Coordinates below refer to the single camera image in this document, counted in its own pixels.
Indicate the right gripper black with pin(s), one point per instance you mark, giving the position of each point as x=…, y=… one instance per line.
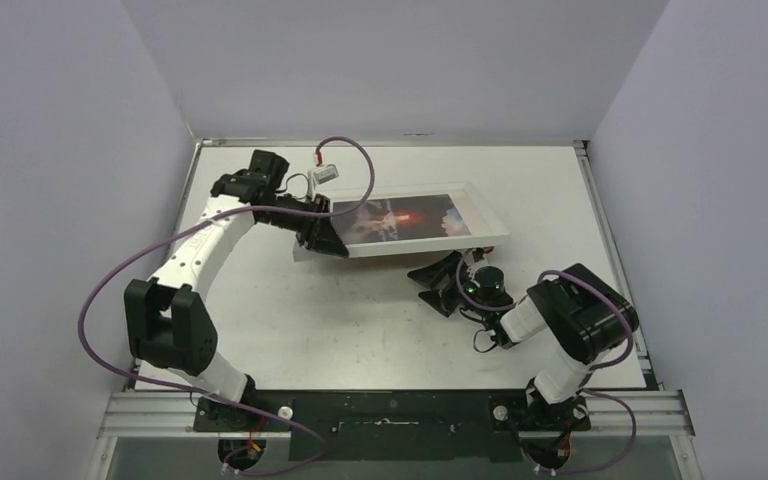
x=455, y=285

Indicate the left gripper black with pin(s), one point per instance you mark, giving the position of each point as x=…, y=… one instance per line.
x=319, y=233

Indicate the white picture frame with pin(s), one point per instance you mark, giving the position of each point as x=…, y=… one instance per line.
x=424, y=248

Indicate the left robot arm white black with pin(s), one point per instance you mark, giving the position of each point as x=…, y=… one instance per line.
x=168, y=324

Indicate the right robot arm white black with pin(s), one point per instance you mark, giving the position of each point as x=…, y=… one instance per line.
x=591, y=322

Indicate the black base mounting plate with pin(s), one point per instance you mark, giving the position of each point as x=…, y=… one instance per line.
x=400, y=425

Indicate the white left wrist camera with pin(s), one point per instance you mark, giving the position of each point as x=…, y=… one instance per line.
x=322, y=174

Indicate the aluminium front rail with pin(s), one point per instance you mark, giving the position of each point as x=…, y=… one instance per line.
x=166, y=414

